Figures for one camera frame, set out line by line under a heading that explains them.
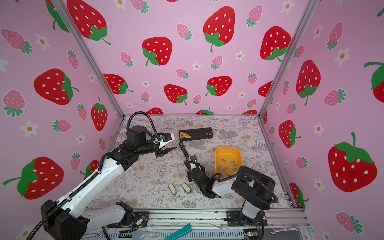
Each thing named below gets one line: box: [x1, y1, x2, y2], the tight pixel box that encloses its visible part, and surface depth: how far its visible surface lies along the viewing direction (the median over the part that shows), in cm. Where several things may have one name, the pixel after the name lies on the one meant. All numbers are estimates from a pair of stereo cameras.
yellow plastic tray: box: [215, 146, 243, 178], surface depth 97 cm
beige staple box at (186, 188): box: [181, 182, 191, 194], surface depth 83 cm
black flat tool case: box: [179, 127, 214, 142], surface depth 109 cm
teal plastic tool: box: [163, 223, 193, 240], surface depth 72 cm
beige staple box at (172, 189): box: [168, 183, 177, 196], surface depth 83 cm
